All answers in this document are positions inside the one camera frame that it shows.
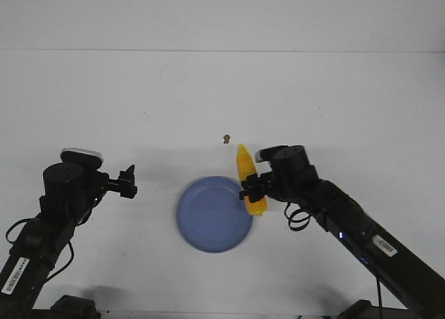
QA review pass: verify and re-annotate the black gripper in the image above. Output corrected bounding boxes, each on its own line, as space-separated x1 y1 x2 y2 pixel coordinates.
238 172 273 202
104 165 138 198

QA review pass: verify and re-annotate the yellow corn cob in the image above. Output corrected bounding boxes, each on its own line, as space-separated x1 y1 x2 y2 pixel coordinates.
236 143 268 216

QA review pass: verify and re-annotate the blue round plate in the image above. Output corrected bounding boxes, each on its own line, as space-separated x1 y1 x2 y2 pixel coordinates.
175 176 253 254

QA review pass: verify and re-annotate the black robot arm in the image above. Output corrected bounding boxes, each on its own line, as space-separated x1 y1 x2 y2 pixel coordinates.
236 144 444 318
1 162 137 318

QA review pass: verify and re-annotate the small brown crumb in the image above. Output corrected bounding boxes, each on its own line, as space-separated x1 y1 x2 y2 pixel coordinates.
222 134 231 145

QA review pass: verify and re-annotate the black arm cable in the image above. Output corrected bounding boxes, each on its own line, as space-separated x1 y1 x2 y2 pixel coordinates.
284 201 312 234
5 218 76 281

